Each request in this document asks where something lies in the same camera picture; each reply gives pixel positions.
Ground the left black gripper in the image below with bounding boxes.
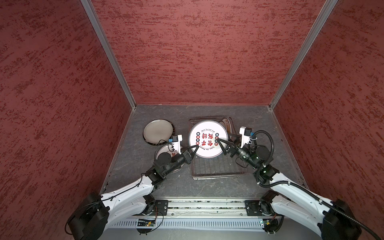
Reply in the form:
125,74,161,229
163,144,199,176

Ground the green rimmed patterned plate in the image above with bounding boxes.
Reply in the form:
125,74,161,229
188,121,228,159

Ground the orange patterned plate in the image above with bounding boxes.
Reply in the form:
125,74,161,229
219,117,236,141

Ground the red rimmed white plate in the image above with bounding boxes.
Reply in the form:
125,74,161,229
155,144,185,173

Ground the plain white plate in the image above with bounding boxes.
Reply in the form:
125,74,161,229
143,119,174,145

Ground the dark rimmed patterned plate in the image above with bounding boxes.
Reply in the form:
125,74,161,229
142,119,176,147

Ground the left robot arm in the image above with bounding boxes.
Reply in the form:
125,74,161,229
65,145,199,240

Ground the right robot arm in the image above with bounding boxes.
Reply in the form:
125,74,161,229
215,128,380,240

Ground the right corner aluminium profile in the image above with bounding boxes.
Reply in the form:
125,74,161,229
269,0,338,111

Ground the corner aluminium profile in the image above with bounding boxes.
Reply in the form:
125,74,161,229
269,0,338,111
81,0,137,110

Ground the left corner aluminium profile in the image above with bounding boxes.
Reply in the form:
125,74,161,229
81,0,137,110

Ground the metal wire dish rack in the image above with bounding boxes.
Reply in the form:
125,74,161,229
189,116,247,180

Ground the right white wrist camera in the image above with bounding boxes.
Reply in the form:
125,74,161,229
239,127,255,148

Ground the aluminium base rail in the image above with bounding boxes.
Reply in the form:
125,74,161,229
83,197,328,218

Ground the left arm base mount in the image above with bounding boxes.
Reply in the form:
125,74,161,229
143,200,169,217

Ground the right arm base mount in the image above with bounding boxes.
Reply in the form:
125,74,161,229
245,200,282,217

